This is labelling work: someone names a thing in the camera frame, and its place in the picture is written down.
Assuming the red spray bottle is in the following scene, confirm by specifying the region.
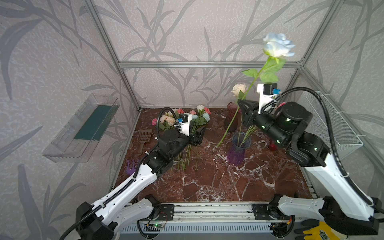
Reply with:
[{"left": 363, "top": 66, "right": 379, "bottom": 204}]
[{"left": 268, "top": 141, "right": 277, "bottom": 152}]

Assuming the white wire basket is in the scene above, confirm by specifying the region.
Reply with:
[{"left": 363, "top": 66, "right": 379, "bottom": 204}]
[{"left": 298, "top": 91, "right": 364, "bottom": 159}]

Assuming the clear plastic tray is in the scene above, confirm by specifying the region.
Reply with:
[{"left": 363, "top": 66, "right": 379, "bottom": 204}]
[{"left": 42, "top": 94, "right": 120, "bottom": 163}]

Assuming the cream rose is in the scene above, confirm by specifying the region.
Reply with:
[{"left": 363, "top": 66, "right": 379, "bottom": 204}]
[{"left": 230, "top": 83, "right": 248, "bottom": 146}]

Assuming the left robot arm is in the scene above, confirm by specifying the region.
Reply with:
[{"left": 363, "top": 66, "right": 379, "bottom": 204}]
[{"left": 60, "top": 105, "right": 211, "bottom": 240}]

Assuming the flower bunch on table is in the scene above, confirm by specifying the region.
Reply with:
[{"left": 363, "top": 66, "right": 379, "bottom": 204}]
[{"left": 152, "top": 105, "right": 211, "bottom": 170}]

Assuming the white blue rose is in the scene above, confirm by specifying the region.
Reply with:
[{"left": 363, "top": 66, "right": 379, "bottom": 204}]
[{"left": 215, "top": 32, "right": 296, "bottom": 148}]

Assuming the yellow work glove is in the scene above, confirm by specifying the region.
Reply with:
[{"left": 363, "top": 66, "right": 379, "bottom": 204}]
[{"left": 294, "top": 219, "right": 340, "bottom": 240}]

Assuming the red glass vase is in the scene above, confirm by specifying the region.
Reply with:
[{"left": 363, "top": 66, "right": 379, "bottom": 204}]
[{"left": 223, "top": 102, "right": 242, "bottom": 132}]

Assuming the brown slotted scoop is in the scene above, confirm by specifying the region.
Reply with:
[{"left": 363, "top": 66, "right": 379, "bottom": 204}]
[{"left": 138, "top": 129, "right": 152, "bottom": 155}]

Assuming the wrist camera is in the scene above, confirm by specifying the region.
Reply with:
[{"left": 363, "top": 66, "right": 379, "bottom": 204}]
[
  {"left": 174, "top": 113, "right": 192, "bottom": 137},
  {"left": 257, "top": 83, "right": 281, "bottom": 114}
]

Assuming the blue purple glass vase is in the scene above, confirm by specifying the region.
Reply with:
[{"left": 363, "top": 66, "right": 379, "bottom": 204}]
[{"left": 227, "top": 132, "right": 252, "bottom": 166}]

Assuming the purple pink garden rake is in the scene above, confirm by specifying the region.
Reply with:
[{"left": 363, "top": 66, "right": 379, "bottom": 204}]
[{"left": 125, "top": 160, "right": 138, "bottom": 176}]

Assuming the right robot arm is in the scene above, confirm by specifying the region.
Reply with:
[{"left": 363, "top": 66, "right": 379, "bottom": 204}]
[{"left": 238, "top": 84, "right": 383, "bottom": 236}]

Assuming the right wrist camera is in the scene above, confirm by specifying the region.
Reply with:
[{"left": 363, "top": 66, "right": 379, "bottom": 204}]
[{"left": 257, "top": 83, "right": 281, "bottom": 114}]

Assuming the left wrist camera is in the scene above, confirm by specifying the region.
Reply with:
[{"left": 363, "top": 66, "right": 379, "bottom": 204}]
[{"left": 174, "top": 113, "right": 192, "bottom": 137}]

